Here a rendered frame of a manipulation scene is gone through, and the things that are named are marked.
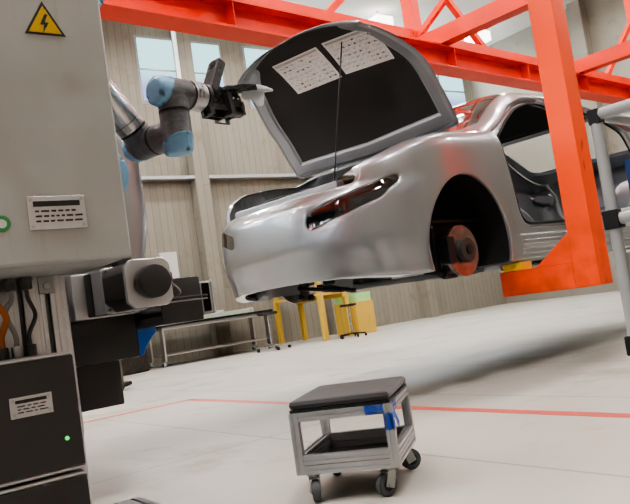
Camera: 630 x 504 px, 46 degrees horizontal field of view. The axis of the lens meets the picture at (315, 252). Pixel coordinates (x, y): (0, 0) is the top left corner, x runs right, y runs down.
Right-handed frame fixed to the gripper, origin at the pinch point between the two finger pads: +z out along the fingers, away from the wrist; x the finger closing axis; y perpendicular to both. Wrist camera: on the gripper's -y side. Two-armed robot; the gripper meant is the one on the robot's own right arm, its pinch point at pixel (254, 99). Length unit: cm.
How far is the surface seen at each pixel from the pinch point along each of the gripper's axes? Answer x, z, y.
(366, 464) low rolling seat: -29, 44, 109
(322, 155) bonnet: -200, 297, -84
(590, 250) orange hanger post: -27, 296, 46
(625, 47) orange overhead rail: -95, 845, -227
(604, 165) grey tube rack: 77, 25, 48
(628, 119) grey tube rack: 81, 40, 37
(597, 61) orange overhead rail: -134, 850, -228
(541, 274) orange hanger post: -62, 301, 51
